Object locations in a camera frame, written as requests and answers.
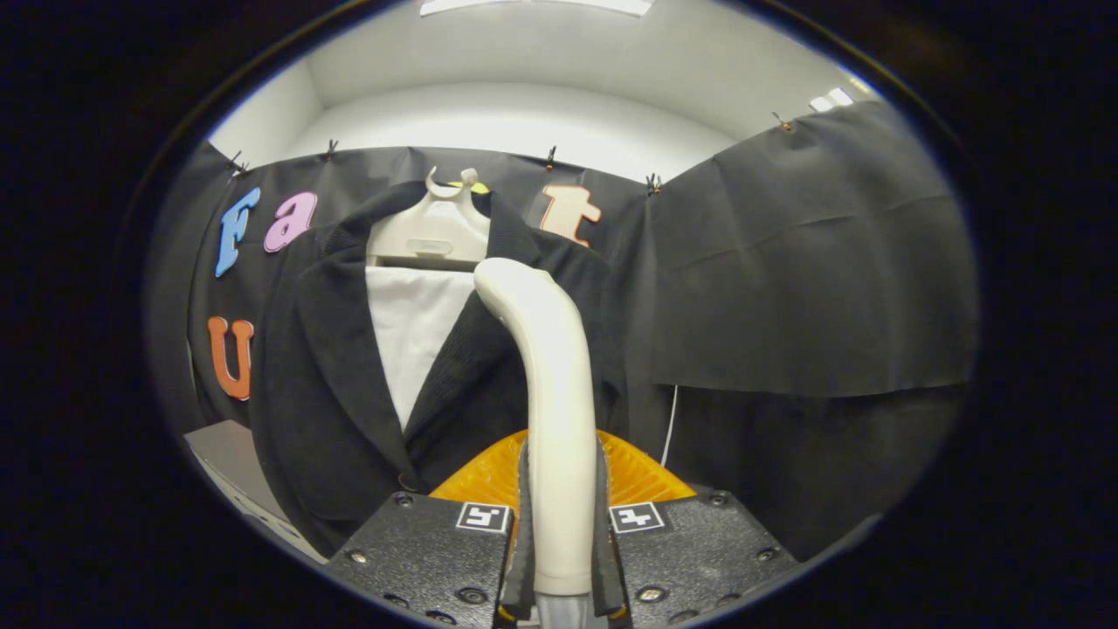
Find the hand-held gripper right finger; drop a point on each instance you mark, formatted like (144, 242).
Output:
(699, 550)

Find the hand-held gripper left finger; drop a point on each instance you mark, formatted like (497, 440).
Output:
(419, 550)

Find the black blazer jacket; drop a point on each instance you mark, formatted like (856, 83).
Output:
(323, 393)

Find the white garment steamer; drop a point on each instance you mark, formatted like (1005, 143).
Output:
(559, 393)

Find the grey cabinet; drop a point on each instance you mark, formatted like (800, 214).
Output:
(229, 467)

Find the black backdrop cloth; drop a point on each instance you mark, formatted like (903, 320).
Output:
(812, 279)

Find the white plastic hanger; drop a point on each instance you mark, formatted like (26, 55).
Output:
(432, 231)

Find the small ceiling light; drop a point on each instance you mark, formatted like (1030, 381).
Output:
(830, 99)

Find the long ceiling light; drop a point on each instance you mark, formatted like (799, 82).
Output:
(533, 5)

